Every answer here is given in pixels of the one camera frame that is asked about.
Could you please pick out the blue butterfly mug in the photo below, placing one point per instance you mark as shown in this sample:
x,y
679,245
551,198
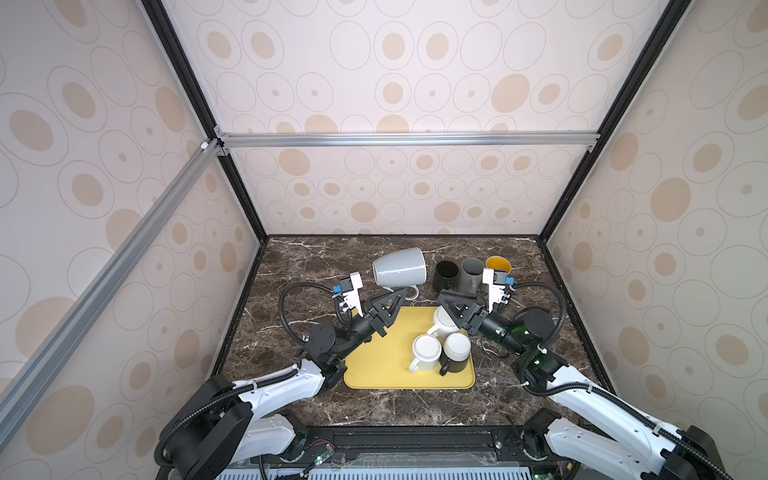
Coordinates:
x,y
499,263

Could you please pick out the aluminium rail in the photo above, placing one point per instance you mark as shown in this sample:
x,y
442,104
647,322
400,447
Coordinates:
x,y
49,359
425,139

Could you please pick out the aluminium rail left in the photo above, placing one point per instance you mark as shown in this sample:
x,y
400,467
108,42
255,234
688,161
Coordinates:
x,y
49,359

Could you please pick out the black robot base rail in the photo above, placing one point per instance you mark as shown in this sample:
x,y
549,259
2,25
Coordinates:
x,y
436,446

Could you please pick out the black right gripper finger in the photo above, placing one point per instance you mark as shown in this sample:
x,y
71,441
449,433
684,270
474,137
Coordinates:
x,y
464,307
463,325

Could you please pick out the aluminium rail back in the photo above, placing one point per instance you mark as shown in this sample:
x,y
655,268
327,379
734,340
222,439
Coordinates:
x,y
425,139

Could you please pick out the black corner frame post right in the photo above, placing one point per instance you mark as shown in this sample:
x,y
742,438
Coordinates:
x,y
650,53

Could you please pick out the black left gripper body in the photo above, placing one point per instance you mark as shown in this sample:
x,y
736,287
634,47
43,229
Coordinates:
x,y
359,329

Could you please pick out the yellow plastic tray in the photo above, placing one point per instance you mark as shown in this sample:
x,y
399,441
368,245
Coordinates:
x,y
382,363

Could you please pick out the white ribbed-bottom mug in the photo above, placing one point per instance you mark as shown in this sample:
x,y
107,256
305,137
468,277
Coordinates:
x,y
443,325

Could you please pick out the black mug white bottom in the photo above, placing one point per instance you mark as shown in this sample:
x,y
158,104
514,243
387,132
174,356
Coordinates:
x,y
455,355

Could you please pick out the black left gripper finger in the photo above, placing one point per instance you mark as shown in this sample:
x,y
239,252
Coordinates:
x,y
382,331
383,310

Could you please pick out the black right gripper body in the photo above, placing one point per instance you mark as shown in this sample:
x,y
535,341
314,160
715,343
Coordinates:
x,y
498,329

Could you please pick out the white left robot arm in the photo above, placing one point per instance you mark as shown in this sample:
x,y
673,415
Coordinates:
x,y
225,422

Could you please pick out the black corner frame post left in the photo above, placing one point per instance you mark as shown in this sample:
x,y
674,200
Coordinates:
x,y
161,24

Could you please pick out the black corner frame post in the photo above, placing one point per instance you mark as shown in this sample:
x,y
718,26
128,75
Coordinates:
x,y
650,53
161,24

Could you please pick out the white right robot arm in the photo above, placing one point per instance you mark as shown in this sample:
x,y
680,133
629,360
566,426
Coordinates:
x,y
624,442

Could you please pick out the tall grey mug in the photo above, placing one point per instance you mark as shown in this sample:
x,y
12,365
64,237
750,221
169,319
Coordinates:
x,y
470,275

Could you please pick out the small grey mug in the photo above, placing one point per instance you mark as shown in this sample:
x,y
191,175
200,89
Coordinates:
x,y
402,269

